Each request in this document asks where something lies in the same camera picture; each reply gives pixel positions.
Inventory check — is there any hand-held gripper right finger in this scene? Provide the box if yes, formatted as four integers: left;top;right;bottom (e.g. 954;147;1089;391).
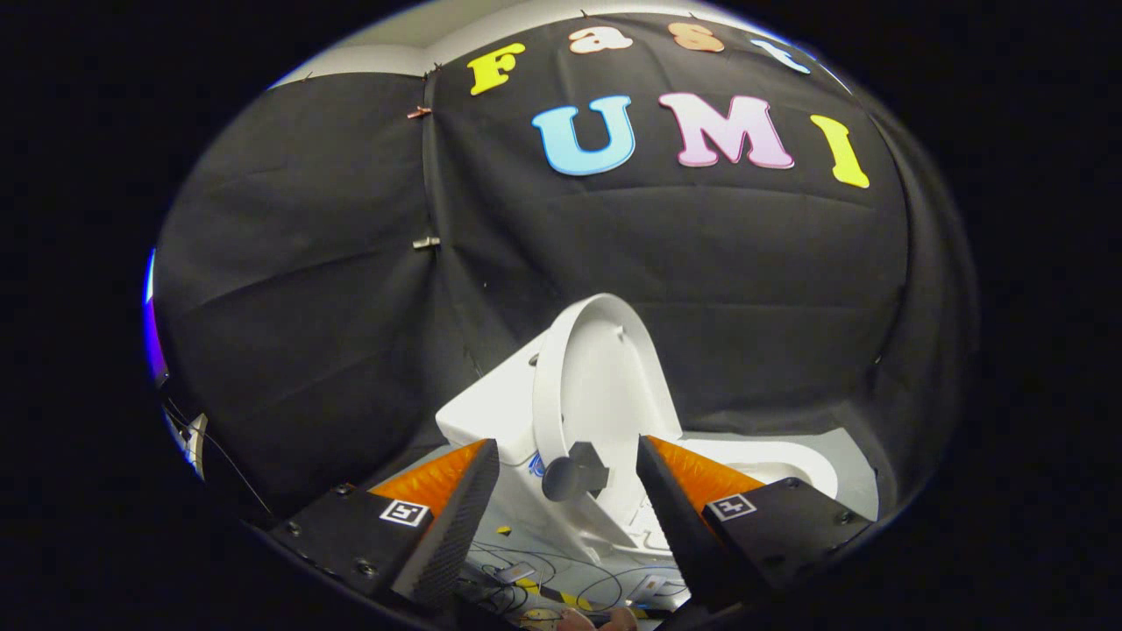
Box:
636;435;874;613

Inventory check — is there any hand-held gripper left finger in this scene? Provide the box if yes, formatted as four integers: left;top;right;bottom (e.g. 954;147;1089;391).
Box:
267;438;501;613

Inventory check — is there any white toilet lid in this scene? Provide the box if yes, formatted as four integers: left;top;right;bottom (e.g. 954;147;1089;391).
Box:
531;294;685;527

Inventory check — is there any white toilet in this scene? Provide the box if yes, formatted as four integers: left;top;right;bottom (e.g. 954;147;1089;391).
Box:
436;333;842;566

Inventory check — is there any yellow black floor tape strip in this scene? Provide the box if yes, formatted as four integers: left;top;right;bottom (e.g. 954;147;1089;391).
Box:
522;577;593;613

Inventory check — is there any black backdrop cloth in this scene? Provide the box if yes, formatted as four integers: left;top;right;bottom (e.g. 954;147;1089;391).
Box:
151;9;976;527

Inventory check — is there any black cable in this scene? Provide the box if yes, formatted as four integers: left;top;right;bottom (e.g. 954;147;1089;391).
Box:
463;542;689;616

